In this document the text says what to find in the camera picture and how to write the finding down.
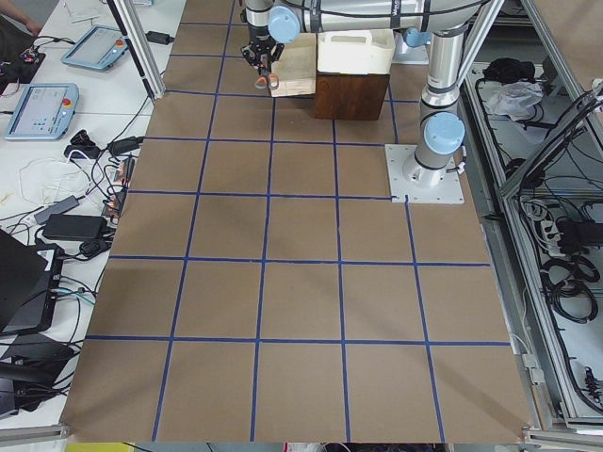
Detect black laptop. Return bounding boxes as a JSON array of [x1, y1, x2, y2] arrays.
[[1, 232, 63, 336]]

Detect black power adapter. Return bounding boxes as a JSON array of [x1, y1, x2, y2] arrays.
[[42, 214, 106, 241]]

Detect white crumpled cloth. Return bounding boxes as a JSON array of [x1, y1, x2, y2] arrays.
[[485, 81, 544, 121]]

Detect white coiled cable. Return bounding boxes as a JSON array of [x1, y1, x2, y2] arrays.
[[17, 156, 93, 206]]

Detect brown wooden drawer cabinet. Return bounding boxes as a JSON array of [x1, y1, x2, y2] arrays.
[[270, 35, 390, 121]]

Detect grey orange scissors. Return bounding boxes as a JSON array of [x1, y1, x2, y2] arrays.
[[255, 67, 280, 90]]

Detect white plastic tray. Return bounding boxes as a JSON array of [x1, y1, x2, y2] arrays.
[[317, 29, 395, 74]]

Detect upper blue teach pendant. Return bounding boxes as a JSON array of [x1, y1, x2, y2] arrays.
[[61, 25, 128, 71]]

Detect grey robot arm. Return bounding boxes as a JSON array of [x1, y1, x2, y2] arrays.
[[241, 0, 502, 188]]

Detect blue teach pendant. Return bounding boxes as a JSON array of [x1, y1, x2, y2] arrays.
[[5, 83, 79, 141], [61, 25, 128, 71]]

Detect aluminium frame post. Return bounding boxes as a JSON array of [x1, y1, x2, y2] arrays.
[[107, 0, 166, 102]]

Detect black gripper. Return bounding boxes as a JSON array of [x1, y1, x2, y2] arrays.
[[240, 39, 285, 74]]

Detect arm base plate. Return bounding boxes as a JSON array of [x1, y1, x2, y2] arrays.
[[384, 144, 464, 205]]

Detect lower blue teach pendant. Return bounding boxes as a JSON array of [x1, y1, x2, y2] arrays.
[[5, 83, 79, 141]]

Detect black small adapter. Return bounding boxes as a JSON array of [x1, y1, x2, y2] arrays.
[[145, 30, 174, 45]]

